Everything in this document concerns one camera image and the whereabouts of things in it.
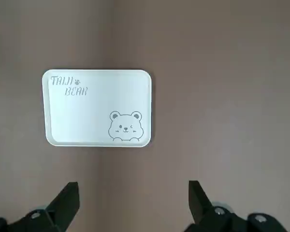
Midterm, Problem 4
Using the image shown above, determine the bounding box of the cream-white tray with bear print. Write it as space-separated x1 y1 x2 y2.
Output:
42 69 152 147

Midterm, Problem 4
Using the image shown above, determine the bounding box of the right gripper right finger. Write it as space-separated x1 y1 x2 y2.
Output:
183 180 290 232

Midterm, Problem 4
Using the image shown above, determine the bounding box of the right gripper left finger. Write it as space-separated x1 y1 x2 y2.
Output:
0 182 80 232

